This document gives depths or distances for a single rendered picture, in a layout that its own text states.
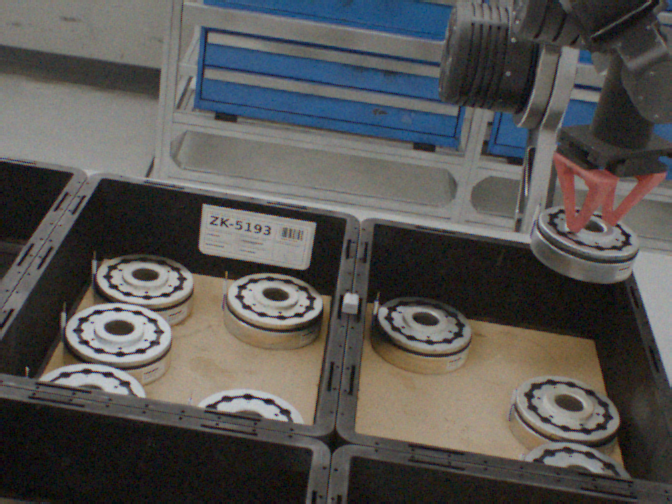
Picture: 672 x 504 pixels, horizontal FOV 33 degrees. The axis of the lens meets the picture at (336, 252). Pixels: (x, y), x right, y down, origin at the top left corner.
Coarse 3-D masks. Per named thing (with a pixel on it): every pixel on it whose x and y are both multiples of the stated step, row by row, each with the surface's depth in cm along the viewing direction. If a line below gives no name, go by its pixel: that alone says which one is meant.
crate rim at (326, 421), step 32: (192, 192) 122; (224, 192) 123; (64, 224) 111; (352, 224) 121; (352, 256) 114; (32, 288) 100; (0, 320) 95; (0, 384) 88; (32, 384) 88; (64, 384) 89; (192, 416) 88; (224, 416) 88; (256, 416) 89; (320, 416) 90
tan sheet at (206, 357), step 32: (192, 320) 118; (192, 352) 113; (224, 352) 114; (256, 352) 114; (288, 352) 115; (320, 352) 116; (160, 384) 107; (192, 384) 108; (224, 384) 109; (256, 384) 110; (288, 384) 110
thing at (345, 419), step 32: (384, 224) 122; (416, 224) 123; (352, 288) 109; (352, 320) 104; (640, 320) 112; (352, 352) 99; (352, 384) 97; (352, 416) 91; (384, 448) 88; (416, 448) 88; (448, 448) 89; (576, 480) 88; (608, 480) 89; (640, 480) 89
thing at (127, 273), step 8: (136, 264) 119; (144, 264) 119; (152, 264) 119; (128, 272) 117; (136, 272) 119; (152, 272) 119; (160, 272) 118; (128, 280) 116; (136, 280) 116; (160, 280) 117; (168, 280) 118; (136, 288) 116; (144, 288) 116; (152, 288) 116
